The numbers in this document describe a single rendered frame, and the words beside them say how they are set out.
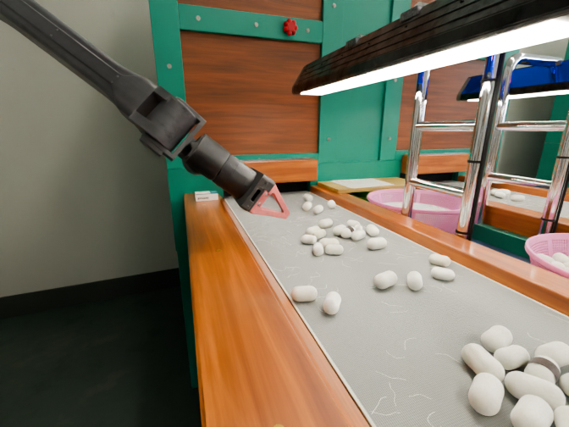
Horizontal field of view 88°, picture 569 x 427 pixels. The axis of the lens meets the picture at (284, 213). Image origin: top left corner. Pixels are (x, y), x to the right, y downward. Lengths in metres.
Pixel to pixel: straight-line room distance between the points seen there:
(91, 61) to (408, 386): 0.56
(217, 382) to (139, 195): 1.63
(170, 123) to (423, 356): 0.43
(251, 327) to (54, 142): 1.65
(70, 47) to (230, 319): 0.44
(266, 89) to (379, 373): 0.84
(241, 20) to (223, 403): 0.92
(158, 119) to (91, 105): 1.36
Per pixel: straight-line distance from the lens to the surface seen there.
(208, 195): 0.83
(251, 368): 0.28
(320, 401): 0.26
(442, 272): 0.49
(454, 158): 1.33
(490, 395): 0.31
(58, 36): 0.59
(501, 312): 0.46
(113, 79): 0.53
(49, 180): 1.89
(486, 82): 0.61
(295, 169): 0.95
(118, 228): 1.90
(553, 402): 0.34
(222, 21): 0.99
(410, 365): 0.34
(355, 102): 1.11
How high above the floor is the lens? 0.96
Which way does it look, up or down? 16 degrees down
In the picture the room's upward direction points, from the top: straight up
